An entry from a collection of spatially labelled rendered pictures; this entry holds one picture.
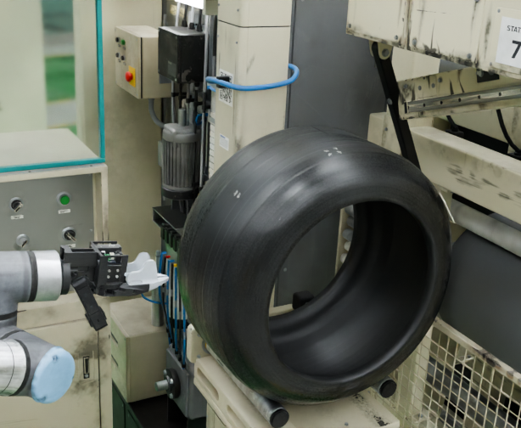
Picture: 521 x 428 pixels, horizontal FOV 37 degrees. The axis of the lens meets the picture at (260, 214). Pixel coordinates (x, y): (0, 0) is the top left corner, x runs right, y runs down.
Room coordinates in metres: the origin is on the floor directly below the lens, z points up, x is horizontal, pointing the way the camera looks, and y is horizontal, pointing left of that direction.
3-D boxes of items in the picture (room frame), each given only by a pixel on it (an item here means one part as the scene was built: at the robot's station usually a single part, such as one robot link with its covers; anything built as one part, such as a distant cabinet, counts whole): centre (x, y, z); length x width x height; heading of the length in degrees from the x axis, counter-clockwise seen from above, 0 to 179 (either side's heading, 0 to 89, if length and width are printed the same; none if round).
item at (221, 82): (1.83, 0.04, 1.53); 0.19 x 0.19 x 0.06; 28
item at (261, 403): (1.55, 0.02, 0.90); 0.35 x 0.05 x 0.05; 28
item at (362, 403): (1.62, -0.10, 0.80); 0.37 x 0.36 x 0.02; 118
